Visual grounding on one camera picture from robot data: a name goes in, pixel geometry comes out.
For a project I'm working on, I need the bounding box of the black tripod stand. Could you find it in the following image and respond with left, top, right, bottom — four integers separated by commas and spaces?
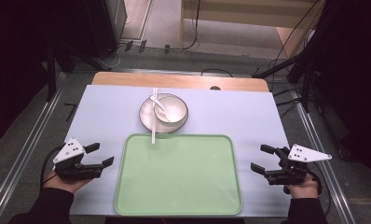
252, 0, 338, 114

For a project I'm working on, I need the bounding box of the left hand-held gripper cable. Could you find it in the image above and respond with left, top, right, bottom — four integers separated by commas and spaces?
39, 144, 65, 189

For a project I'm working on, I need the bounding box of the wooden table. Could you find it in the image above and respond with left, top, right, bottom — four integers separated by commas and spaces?
90, 71, 270, 93

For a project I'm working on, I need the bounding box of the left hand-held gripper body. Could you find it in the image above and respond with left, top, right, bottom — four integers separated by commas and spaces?
52, 138, 104, 183

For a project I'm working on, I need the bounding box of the black metal stand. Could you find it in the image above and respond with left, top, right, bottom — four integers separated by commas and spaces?
46, 41, 58, 103

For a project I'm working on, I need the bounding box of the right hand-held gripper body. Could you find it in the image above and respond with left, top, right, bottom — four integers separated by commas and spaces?
263, 143, 334, 187

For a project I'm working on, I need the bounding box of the white chopstick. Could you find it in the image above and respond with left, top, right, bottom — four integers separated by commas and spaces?
151, 87, 157, 146
153, 87, 158, 125

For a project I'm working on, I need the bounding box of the pale blue table cover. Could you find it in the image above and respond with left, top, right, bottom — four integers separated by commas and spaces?
64, 84, 293, 217

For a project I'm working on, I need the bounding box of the person's left hand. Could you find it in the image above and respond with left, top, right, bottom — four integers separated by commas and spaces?
43, 170, 93, 195

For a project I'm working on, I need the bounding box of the white bowl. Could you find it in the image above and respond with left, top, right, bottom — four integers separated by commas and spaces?
153, 95, 189, 127

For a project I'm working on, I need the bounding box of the black looped floor cable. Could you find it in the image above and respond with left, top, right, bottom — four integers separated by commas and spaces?
200, 67, 235, 78

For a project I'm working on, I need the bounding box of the person's right hand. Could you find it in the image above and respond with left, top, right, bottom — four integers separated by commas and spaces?
283, 173, 320, 200

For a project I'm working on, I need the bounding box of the white floor cable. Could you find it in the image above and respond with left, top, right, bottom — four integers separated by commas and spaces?
95, 42, 128, 70

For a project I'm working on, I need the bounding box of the white spoon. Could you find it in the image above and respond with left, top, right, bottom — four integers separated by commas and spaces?
148, 94, 176, 123

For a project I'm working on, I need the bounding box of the metal floor rail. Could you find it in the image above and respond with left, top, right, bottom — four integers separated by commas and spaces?
0, 72, 67, 222
289, 89, 358, 224

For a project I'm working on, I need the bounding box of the black hanging cable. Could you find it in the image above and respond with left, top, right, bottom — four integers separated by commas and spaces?
181, 0, 202, 51

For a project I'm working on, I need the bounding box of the green tray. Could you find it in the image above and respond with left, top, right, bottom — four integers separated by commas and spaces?
114, 133, 244, 217

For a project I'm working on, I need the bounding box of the white plate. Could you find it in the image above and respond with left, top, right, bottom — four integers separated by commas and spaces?
138, 92, 189, 134

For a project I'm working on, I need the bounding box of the black cabinet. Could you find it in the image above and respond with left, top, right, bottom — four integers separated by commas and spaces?
82, 0, 128, 60

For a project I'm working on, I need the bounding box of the wooden bench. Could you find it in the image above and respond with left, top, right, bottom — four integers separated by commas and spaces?
179, 0, 327, 60

